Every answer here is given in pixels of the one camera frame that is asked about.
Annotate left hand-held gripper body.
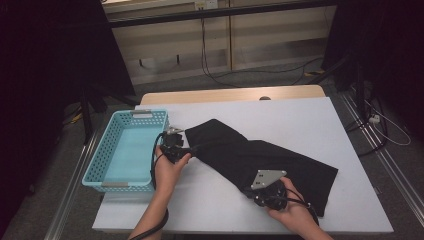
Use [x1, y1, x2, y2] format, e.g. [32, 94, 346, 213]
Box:
[159, 126, 188, 164]

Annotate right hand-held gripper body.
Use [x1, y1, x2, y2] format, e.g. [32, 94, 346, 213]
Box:
[250, 169, 288, 212]

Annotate black pants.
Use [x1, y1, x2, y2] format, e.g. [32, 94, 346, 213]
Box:
[184, 118, 339, 218]

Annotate light blue perforated plastic basket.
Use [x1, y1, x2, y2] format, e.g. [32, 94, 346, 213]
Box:
[81, 109, 172, 194]

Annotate person's left hand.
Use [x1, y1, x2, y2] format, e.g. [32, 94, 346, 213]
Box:
[154, 148, 193, 198]

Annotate person's right hand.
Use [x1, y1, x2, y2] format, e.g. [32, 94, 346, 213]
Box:
[268, 176, 318, 231]

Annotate light wooden table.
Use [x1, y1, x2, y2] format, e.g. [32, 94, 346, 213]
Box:
[139, 84, 327, 106]

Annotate black metal stand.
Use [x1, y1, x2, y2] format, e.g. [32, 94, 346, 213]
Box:
[79, 83, 141, 146]
[308, 54, 366, 111]

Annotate long beige cabinet desk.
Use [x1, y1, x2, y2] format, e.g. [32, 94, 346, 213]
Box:
[101, 0, 338, 86]

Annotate black curtain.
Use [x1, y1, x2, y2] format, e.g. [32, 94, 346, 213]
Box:
[321, 0, 424, 141]
[0, 0, 138, 234]

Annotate left hand-held gripper black cable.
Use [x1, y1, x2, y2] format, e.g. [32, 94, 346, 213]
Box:
[128, 131, 170, 240]

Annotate hand-held gripper black cable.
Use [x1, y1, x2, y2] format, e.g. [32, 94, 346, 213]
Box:
[284, 188, 320, 226]
[128, 131, 170, 240]

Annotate right hand-held gripper black cable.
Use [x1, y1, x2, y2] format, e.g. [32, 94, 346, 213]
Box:
[284, 188, 320, 226]

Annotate black hanging power cable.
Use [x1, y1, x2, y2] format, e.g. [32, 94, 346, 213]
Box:
[199, 8, 243, 89]

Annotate black floor cable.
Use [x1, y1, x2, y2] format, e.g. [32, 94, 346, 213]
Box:
[213, 56, 324, 81]

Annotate metal floor rail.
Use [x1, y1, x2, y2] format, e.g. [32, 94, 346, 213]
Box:
[44, 131, 101, 240]
[338, 91, 424, 218]

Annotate black cable bundle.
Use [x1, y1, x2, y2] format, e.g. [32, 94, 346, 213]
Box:
[344, 84, 389, 158]

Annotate white cable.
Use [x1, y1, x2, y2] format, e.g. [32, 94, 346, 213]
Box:
[364, 99, 413, 147]

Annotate white wall socket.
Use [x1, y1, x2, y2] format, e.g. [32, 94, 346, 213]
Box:
[194, 0, 219, 10]

